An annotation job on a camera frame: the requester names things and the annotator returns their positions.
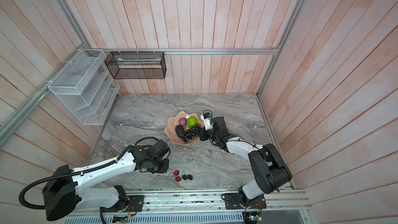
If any black mesh basket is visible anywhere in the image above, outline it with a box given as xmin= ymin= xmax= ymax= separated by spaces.
xmin=105 ymin=51 xmax=167 ymax=79

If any green bumpy fake fruit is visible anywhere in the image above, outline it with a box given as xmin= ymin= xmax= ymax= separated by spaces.
xmin=186 ymin=116 xmax=199 ymax=128

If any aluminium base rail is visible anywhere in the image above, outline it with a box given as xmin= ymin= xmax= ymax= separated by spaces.
xmin=54 ymin=189 xmax=313 ymax=217

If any left aluminium frame rail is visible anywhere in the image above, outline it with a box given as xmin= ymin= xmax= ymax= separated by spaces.
xmin=1 ymin=0 xmax=90 ymax=147

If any black fake cherry pair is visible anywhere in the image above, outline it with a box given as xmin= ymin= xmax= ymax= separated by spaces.
xmin=181 ymin=171 xmax=193 ymax=180

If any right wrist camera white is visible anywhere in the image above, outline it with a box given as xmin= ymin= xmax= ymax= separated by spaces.
xmin=200 ymin=110 xmax=213 ymax=130

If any right aluminium frame rail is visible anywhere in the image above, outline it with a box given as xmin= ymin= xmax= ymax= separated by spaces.
xmin=256 ymin=0 xmax=307 ymax=97

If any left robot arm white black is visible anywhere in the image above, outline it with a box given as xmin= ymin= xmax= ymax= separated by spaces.
xmin=42 ymin=140 xmax=171 ymax=222

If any black fake grape bunch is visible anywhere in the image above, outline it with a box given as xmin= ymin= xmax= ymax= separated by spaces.
xmin=181 ymin=125 xmax=199 ymax=143

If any horizontal aluminium wall rail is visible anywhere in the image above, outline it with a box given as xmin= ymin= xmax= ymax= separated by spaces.
xmin=101 ymin=48 xmax=279 ymax=55

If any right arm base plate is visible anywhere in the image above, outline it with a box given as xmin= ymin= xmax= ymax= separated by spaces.
xmin=221 ymin=193 xmax=267 ymax=209

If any red fake cherry pair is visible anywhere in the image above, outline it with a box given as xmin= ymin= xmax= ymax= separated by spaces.
xmin=169 ymin=170 xmax=182 ymax=182

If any white wire mesh shelf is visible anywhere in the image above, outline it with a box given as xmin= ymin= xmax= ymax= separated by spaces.
xmin=49 ymin=49 xmax=120 ymax=125

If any dark fake avocado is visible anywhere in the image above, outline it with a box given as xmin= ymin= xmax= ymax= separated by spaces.
xmin=175 ymin=124 xmax=184 ymax=139

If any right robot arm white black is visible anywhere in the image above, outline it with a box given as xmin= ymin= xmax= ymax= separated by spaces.
xmin=198 ymin=113 xmax=292 ymax=205

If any pink wavy fruit bowl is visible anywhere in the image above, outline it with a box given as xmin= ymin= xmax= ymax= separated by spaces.
xmin=164 ymin=112 xmax=205 ymax=145

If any black corrugated cable hose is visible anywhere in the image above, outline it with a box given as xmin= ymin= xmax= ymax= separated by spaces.
xmin=18 ymin=160 xmax=117 ymax=210

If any purple fake fruit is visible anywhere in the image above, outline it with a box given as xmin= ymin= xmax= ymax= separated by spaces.
xmin=179 ymin=117 xmax=187 ymax=127

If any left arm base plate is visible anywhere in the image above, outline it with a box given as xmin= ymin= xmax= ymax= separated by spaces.
xmin=100 ymin=195 xmax=145 ymax=213

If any aluminium frame rail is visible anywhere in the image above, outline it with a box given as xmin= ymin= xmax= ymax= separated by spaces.
xmin=1 ymin=0 xmax=90 ymax=147
xmin=256 ymin=0 xmax=307 ymax=97

